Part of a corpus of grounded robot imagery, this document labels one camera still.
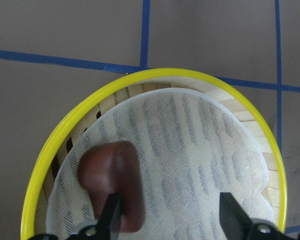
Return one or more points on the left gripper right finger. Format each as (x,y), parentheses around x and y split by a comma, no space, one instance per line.
(234,221)

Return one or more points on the brown steamed bun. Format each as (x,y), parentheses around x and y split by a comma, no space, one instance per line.
(114,168)

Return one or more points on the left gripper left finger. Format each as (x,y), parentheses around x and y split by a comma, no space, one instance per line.
(109,223)

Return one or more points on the yellow steamer layer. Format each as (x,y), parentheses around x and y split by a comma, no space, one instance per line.
(195,135)

